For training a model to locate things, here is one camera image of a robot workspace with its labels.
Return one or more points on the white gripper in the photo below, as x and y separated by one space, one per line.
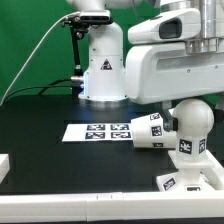
163 72

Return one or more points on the white lamp shade cone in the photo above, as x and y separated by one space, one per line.
148 132

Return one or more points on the white lamp bulb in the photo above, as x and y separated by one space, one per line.
195 121

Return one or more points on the white lamp base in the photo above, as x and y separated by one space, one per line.
188 176

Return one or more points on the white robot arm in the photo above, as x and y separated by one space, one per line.
105 78

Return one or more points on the white marker tag sheet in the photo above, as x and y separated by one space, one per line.
97 132

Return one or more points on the white left fence block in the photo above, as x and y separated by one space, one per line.
4 166

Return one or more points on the white right fence rail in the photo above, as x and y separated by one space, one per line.
215 174

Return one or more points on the white fence rail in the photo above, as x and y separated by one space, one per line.
110 206
215 174

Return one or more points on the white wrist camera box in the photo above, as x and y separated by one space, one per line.
168 26

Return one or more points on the white front fence rail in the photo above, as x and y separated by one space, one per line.
110 206

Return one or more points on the black rear camera on stand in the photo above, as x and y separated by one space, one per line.
79 23

